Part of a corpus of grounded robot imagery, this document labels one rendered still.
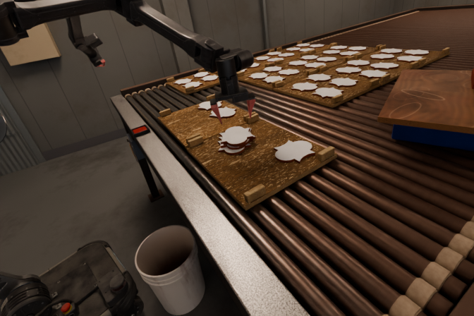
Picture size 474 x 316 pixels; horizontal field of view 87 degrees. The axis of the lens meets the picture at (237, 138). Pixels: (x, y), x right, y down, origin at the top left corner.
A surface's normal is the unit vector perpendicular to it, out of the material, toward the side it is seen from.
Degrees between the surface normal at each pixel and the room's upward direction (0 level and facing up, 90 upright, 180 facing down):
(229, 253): 0
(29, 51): 90
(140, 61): 90
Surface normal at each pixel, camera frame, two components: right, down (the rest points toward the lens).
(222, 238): -0.15, -0.87
